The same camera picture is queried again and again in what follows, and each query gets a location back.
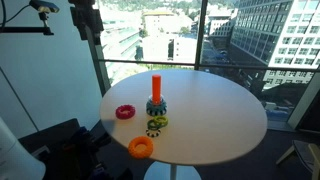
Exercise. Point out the grey window pillar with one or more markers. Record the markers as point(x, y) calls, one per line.
point(100, 63)

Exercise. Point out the white table pedestal base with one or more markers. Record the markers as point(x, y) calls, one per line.
point(160, 173)

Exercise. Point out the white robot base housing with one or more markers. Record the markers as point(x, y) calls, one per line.
point(16, 156)

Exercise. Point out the dark horizontal window rail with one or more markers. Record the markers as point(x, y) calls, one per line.
point(233, 66)

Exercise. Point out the grey exterior camera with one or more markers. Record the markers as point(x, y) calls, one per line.
point(44, 6)

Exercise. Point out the light wooden chair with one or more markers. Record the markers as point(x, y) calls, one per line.
point(306, 155)

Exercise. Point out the black equipment box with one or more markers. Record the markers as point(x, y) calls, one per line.
point(50, 135)

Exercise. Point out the black camera boom mount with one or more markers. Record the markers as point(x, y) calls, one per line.
point(30, 30)

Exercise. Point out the orange cylindrical peg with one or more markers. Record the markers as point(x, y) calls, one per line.
point(156, 86)

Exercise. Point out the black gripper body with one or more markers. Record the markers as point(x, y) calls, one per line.
point(86, 16)

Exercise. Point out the dark vertical window mullion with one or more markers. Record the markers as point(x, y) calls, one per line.
point(201, 33)

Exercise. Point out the dark tool clutter pile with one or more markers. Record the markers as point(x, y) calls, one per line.
point(80, 156)

